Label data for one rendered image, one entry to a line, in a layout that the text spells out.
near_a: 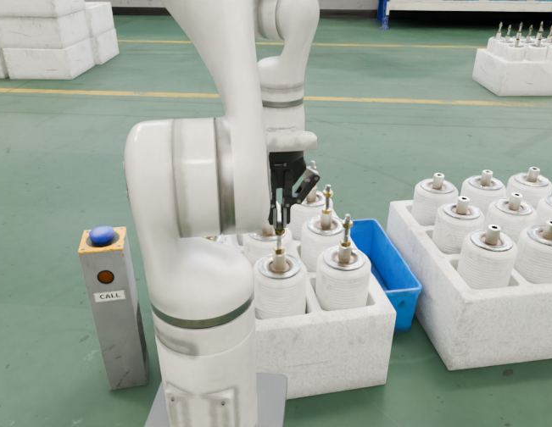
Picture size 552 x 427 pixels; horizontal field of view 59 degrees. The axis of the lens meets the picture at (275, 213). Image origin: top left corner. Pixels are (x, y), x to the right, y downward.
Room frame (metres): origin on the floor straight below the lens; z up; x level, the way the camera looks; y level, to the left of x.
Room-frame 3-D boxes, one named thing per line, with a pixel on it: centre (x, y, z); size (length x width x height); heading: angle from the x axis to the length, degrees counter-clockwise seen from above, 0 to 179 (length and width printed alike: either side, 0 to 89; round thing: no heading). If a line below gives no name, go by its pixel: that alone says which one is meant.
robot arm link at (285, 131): (0.68, -0.01, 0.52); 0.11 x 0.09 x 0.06; 6
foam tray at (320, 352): (0.82, 0.02, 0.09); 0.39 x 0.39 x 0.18; 11
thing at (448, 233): (0.90, -0.39, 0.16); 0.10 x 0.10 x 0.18
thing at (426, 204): (1.02, -0.37, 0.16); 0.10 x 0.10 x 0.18
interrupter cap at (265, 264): (0.70, -0.01, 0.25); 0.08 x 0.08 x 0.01
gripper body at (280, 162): (0.70, -0.01, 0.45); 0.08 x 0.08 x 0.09
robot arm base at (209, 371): (0.35, 0.06, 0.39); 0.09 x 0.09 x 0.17; 84
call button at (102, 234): (0.69, 0.29, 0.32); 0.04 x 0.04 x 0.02
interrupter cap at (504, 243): (0.78, -0.41, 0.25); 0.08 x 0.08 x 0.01
